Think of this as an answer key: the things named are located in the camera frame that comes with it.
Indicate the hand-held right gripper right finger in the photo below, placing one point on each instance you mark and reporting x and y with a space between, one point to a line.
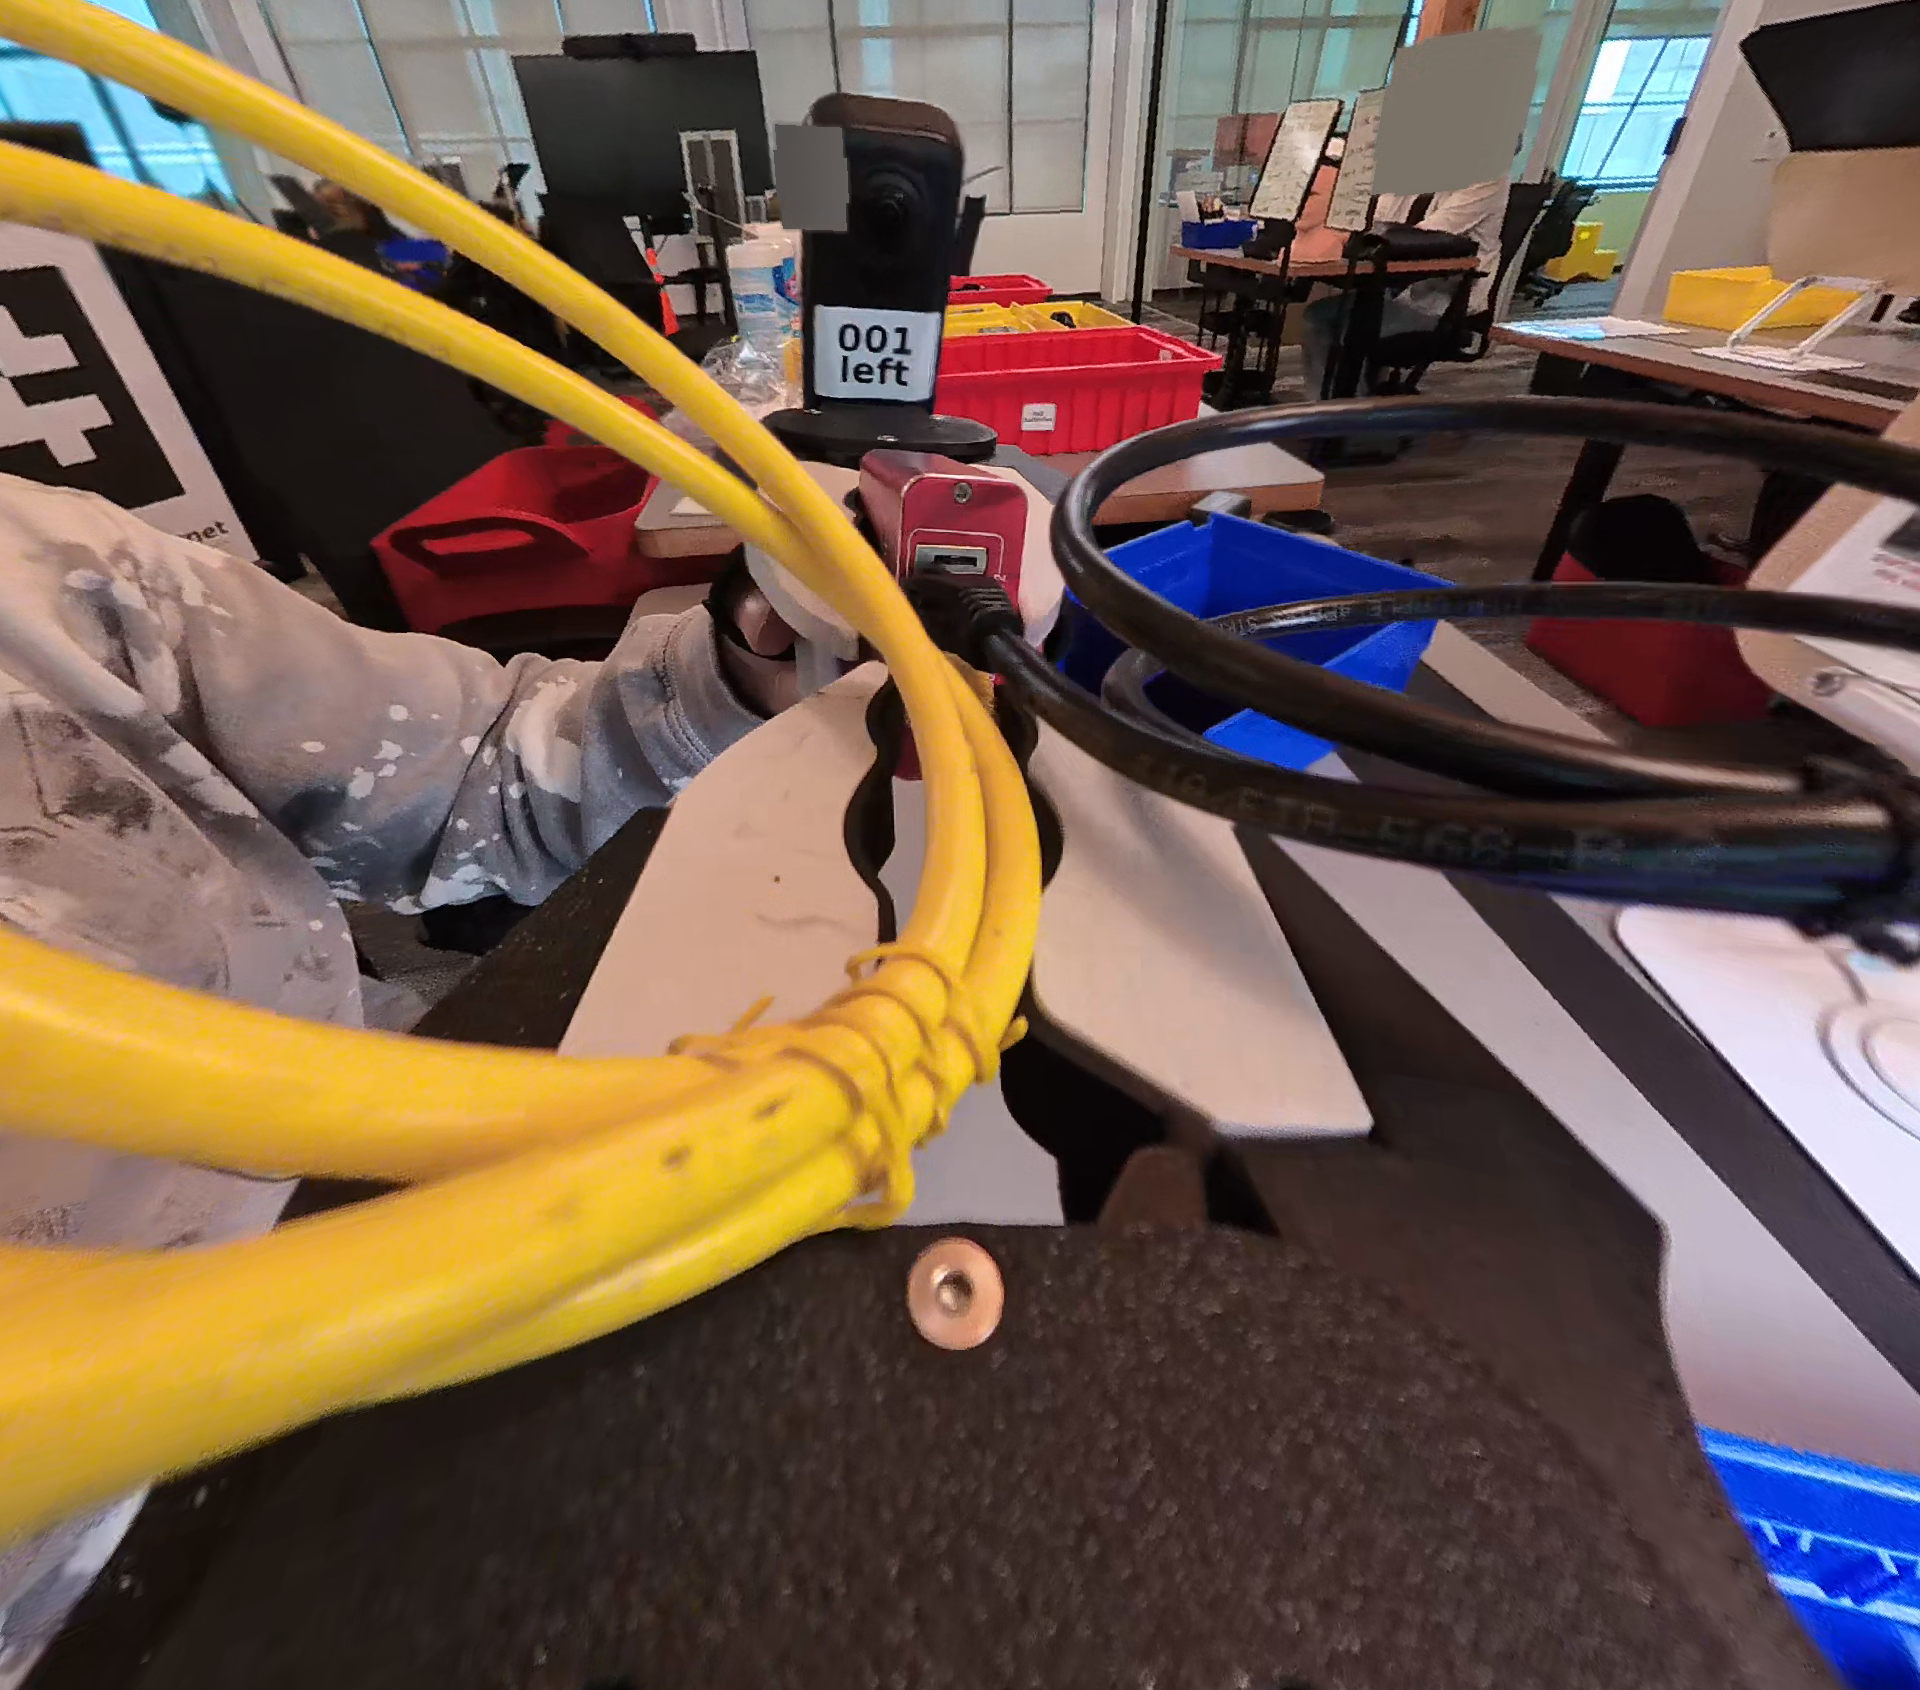
1171 971

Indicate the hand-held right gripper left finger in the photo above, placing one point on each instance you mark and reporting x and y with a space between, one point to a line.
734 880

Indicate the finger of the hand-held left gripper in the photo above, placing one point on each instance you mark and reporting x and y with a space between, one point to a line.
818 640
1046 580

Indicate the red metal ethernet switch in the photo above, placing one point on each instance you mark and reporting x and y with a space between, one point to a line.
961 512

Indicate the blue plastic storage bin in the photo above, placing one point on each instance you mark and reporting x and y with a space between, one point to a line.
1275 565
1844 1570

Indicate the person's left forearm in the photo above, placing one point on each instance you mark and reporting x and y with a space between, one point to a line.
525 744

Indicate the person's left hand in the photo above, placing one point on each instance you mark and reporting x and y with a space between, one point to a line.
763 662

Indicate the wipes container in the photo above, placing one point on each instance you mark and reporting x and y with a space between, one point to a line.
763 289

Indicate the yellow storage bin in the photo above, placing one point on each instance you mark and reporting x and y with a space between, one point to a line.
1050 319

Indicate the red storage crate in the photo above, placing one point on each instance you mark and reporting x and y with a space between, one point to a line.
1081 393

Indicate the clear plastic wrap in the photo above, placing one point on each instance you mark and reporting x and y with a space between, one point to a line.
742 371

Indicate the black monitor on stand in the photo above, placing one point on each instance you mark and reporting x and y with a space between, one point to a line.
644 131

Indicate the wood top office desk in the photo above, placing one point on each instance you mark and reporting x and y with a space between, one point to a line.
1275 262
1725 379

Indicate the tilted white sheet board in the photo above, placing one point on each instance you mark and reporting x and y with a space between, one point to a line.
1299 161
1359 161

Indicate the black office chair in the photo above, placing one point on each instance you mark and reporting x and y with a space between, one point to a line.
1410 324

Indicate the white stand base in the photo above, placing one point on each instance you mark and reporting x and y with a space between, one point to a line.
1725 1015

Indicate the red floor bag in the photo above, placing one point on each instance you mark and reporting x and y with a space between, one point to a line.
1651 671

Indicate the instruction sheet on board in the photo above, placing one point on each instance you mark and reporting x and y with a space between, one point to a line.
1800 693

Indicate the small yellow plastic bin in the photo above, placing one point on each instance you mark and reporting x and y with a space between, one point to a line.
1725 299

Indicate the framed checkered marker sign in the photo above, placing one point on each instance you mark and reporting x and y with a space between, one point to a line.
91 400

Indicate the tilted black wooden board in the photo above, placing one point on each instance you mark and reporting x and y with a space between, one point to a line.
1844 70

